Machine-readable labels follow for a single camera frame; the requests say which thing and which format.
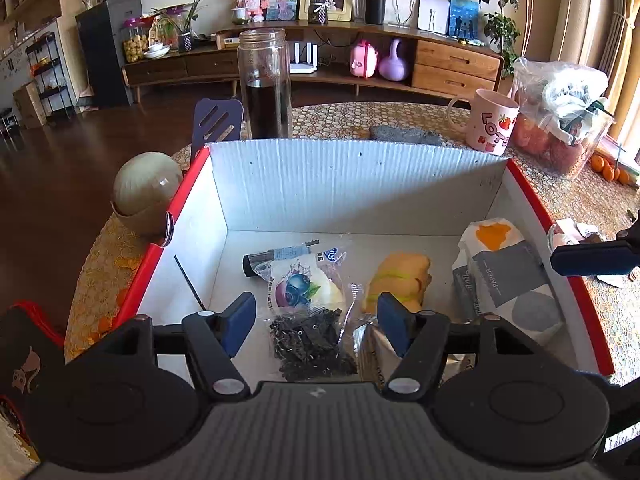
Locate orange peel pieces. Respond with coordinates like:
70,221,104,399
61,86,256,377
90,255,138,346

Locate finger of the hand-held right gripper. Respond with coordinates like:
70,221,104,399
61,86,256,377
550,222,640,277

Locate grey felt pouch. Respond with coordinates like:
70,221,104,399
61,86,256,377
369,125,443,147

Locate clear bag of black screws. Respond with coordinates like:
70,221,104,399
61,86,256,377
267,305,361,383

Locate black tea bar cabinet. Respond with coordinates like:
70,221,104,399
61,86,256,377
76,0,146,110

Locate pink strawberry print mug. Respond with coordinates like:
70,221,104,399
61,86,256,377
447,88,521,155

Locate black wire storage rack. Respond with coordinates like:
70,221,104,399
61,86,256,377
25,32,76,123

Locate pink-lid snack jar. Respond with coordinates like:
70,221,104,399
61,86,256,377
122,16,151,63

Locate blue picture canvas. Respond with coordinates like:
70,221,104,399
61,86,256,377
448,0,481,41

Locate purple gourd ornament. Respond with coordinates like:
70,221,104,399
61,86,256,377
378,38,412,82

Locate purple slotted spatula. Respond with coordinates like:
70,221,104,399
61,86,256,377
190,97,244,161

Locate beige yellow curtain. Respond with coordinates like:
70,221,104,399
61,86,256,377
550,0,640,128

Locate silver foil packet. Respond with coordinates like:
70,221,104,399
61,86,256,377
352,322,401,391

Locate red-lid glass jar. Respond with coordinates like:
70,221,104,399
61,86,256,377
150,7,183,48

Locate pink white snack packet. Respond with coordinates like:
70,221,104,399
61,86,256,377
547,219,608,251

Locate wooden television cabinet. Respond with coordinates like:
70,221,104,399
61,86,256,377
122,22,503,103

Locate clear crumpled plastic bag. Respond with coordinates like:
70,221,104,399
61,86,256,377
515,57,613,133

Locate tall clear glass bottle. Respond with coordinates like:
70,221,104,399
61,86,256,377
237,29,293,141

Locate pink piggy case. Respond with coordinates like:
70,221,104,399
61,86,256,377
350,41,378,79

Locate blueberry print snack packet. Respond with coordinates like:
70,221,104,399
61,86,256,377
252,246,351,318

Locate white standing frame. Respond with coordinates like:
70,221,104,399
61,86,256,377
417,0,451,36

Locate brown cardboard box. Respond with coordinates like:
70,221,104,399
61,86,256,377
12,81,48,129

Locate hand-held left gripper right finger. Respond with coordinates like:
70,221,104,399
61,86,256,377
376,291,551,403

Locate pink blue picture card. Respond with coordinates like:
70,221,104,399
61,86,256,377
266,0,301,22

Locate red cardboard box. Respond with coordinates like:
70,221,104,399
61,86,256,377
112,139,616,383

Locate black red bag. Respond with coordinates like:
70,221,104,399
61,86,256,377
0,301,66,461

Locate white grey tissue pack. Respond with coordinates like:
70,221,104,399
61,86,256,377
452,217,566,346

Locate yellow white photo frame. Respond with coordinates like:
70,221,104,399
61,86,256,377
298,0,354,22

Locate white router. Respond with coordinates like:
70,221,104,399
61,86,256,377
289,42,319,75

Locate small dark blue-label bottle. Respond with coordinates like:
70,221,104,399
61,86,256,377
242,240,321,278

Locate plant in dark pot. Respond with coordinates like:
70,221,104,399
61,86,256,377
150,0,206,53

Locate clear plastic tub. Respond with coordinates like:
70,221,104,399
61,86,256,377
511,75,617,181

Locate yellow squishy toy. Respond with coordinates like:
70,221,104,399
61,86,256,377
361,252,432,313

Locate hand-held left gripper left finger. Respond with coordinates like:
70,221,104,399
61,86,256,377
80,291,257,403

